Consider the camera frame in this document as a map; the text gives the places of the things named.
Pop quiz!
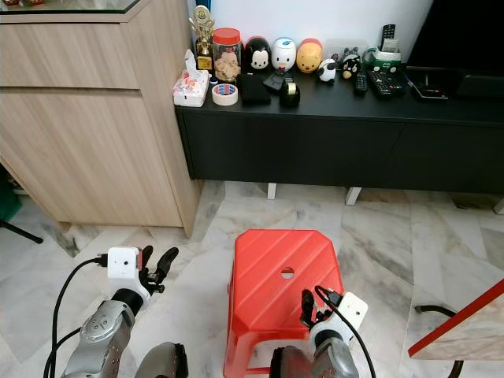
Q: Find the white duck plush toy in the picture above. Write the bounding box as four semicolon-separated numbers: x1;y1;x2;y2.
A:
270;37;298;73

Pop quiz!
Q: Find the black tripod leg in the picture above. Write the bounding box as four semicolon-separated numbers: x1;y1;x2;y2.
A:
0;220;45;244

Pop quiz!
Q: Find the green white desk holder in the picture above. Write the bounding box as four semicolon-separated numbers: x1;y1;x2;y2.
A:
361;46;404;75

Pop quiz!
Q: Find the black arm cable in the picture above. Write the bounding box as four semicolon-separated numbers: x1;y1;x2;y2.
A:
313;284;377;378
45;254;111;378

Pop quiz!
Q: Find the small black white figure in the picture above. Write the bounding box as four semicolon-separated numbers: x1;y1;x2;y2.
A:
339;48;362;80

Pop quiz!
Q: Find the small black pouch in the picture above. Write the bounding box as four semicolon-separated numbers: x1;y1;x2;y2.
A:
264;72;288;92

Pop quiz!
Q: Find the clear jar red lid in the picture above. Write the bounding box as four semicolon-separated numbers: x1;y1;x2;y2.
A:
213;28;243;84

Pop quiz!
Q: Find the red plastic stool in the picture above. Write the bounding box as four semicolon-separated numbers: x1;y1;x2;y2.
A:
223;228;346;378

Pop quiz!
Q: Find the wide black remote control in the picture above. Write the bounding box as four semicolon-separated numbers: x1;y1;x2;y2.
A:
368;70;405;98

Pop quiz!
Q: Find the dark robot leg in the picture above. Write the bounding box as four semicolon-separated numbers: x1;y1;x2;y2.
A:
135;342;191;378
269;346;321;378

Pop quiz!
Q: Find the gold trophy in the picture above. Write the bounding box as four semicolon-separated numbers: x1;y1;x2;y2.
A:
192;6;217;74

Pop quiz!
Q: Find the black low console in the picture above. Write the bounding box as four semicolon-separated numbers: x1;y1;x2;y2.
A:
176;69;504;215

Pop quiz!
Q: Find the white tissue pack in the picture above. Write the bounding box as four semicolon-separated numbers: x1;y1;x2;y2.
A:
172;50;211;108

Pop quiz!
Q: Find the black mouse plush toy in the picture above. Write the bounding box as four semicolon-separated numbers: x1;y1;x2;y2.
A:
243;35;272;74

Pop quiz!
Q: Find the yellow bear plush toy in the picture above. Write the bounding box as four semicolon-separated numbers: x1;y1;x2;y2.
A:
295;38;324;74

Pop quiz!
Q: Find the small white panda figure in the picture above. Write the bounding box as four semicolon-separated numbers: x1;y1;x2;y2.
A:
317;57;339;83

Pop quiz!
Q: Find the black television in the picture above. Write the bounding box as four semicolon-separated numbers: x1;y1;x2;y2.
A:
406;0;504;78

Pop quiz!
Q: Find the black wallet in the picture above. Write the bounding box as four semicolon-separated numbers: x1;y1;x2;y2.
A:
239;73;274;107

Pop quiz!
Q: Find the light wood cabinet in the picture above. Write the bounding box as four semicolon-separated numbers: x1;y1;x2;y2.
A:
0;0;202;237

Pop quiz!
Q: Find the white tape roll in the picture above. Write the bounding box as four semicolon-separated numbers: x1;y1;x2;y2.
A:
211;83;239;106

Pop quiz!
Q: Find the black tape dispenser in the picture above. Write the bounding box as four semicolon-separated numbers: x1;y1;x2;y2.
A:
280;78;302;108

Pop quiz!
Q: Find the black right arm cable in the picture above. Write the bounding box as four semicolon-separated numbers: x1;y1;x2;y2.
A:
313;284;377;378

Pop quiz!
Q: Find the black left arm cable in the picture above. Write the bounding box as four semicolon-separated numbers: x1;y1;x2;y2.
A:
45;254;111;378

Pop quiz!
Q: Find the dark green bin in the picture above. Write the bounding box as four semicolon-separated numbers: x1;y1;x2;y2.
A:
0;183;21;226

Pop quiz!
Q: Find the dark left robot leg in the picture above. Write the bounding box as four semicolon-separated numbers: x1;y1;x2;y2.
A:
135;342;191;378

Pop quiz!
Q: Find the dark right robot leg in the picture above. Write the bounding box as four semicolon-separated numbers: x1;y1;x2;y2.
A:
269;346;321;378

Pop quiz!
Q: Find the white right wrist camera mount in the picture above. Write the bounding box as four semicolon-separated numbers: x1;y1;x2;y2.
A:
330;292;369;331

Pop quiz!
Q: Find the black curved metal leg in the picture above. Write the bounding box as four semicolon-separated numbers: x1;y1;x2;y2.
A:
413;304;462;319

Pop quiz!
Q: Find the marble board red edge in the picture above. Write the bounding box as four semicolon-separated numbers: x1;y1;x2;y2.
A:
407;299;504;363

